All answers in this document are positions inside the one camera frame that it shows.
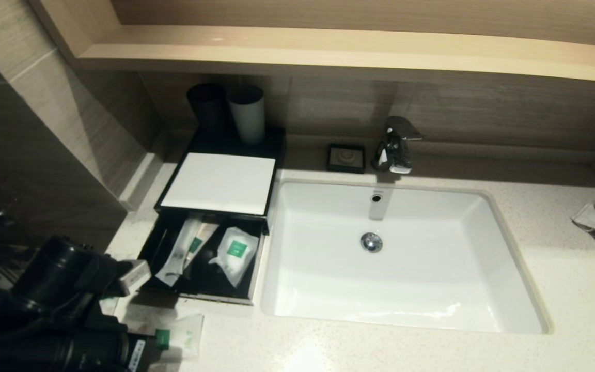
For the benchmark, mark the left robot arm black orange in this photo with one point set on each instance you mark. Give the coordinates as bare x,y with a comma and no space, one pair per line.
44,289

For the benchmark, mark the long clear toothbrush packet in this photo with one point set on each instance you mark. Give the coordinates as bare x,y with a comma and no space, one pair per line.
107,305

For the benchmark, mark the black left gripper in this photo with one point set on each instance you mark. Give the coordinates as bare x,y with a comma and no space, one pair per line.
137,351

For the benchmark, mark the black plastic cup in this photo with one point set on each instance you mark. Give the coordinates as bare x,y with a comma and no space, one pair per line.
205,111

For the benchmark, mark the black square soap dish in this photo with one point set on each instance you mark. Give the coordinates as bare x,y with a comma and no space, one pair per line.
346,157

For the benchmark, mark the black glossy box drawer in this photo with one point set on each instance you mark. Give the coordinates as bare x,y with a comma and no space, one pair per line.
209,281

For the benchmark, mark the clear tube packet green label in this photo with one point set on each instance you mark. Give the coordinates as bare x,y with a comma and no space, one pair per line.
177,258

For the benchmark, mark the black tray with white liner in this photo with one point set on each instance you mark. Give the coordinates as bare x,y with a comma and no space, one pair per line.
220,181

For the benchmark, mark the chrome sink drain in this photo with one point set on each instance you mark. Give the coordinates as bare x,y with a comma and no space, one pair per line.
371,243

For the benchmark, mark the light wooden wall shelf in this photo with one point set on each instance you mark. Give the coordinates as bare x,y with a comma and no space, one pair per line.
328,51

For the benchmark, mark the white paper packet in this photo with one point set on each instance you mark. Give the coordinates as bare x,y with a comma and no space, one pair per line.
204,236

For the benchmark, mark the chrome sink faucet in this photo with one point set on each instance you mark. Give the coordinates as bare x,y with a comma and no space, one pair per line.
395,150

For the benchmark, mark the white ceramic sink basin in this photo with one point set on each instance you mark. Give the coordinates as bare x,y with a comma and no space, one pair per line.
432,268

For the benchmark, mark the small sachet with green label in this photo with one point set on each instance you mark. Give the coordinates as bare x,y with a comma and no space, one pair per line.
235,253

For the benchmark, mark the grey plastic cup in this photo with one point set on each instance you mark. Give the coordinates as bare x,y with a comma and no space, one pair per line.
248,121

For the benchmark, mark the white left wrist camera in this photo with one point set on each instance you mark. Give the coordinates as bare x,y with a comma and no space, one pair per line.
135,276

